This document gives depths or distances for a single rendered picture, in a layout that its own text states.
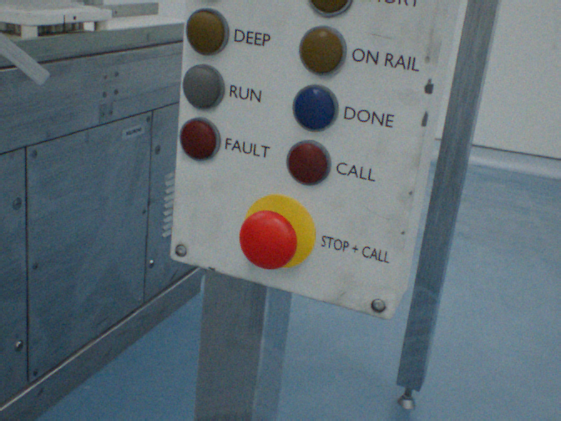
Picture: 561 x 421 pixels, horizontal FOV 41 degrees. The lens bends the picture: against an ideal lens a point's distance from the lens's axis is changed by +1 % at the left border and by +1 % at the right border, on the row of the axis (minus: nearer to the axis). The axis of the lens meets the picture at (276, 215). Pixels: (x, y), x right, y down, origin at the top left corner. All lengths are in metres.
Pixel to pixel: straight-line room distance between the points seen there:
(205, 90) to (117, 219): 1.31
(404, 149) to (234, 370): 0.27
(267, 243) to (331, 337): 1.70
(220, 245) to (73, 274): 1.19
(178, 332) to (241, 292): 1.51
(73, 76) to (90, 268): 0.48
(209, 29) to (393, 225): 0.17
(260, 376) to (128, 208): 1.23
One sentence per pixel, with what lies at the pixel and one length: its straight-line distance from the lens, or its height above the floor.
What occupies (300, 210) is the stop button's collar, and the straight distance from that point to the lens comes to 0.50.
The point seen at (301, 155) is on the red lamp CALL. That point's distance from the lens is 0.48.
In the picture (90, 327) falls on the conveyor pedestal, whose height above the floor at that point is 0.15.
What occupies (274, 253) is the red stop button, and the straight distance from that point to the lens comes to 0.49.
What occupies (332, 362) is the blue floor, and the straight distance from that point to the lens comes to 2.06.
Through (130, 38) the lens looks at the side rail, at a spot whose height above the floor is 0.82.
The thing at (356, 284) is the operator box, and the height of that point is 0.84.
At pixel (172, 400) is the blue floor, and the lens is 1.85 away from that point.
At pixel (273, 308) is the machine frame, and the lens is 0.62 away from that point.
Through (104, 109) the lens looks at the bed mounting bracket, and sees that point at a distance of 1.66.
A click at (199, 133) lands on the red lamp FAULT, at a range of 0.51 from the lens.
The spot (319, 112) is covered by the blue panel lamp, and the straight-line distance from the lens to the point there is 0.47.
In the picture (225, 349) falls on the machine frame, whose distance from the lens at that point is 0.64.
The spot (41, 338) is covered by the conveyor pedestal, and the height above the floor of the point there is 0.20.
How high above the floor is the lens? 1.04
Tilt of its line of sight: 20 degrees down
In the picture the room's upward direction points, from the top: 6 degrees clockwise
